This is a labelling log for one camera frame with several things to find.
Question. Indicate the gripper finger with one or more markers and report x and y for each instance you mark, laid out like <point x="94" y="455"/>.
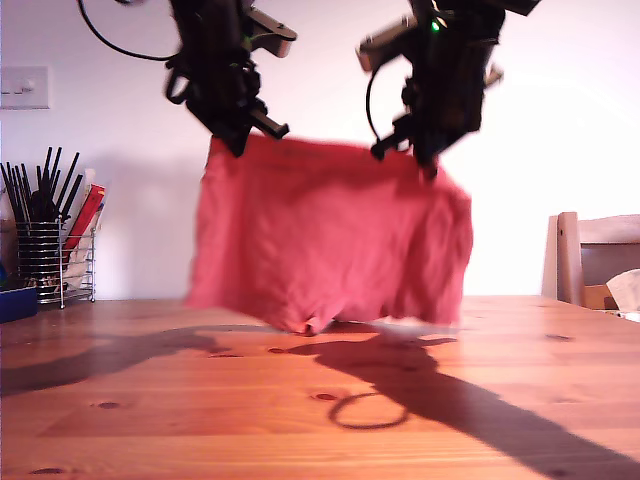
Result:
<point x="424" y="159"/>
<point x="240" y="137"/>
<point x="225" y="137"/>
<point x="435" y="160"/>

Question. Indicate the red underwear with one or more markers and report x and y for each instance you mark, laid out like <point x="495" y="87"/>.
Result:
<point x="325" y="235"/>

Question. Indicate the red chopstick packet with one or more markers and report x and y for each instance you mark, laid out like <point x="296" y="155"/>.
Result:
<point x="87" y="209"/>

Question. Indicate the black chopstick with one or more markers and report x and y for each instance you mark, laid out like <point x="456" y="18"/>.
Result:
<point x="68" y="181"/>
<point x="12" y="193"/>
<point x="55" y="168"/>
<point x="46" y="168"/>
<point x="72" y="196"/>

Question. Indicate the wooden chair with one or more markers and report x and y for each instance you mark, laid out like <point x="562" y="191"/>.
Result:
<point x="567" y="260"/>

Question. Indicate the orange cardboard box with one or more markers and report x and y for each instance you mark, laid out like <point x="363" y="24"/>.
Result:
<point x="595" y="296"/>

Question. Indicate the white tissue paper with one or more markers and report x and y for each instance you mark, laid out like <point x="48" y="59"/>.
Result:
<point x="627" y="290"/>

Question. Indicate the blue box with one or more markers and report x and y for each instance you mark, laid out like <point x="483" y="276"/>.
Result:
<point x="17" y="305"/>

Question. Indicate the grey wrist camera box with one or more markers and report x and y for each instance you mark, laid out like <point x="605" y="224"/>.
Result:
<point x="277" y="35"/>
<point x="375" y="50"/>

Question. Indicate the white light switch plate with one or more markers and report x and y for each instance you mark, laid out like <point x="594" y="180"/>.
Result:
<point x="25" y="87"/>

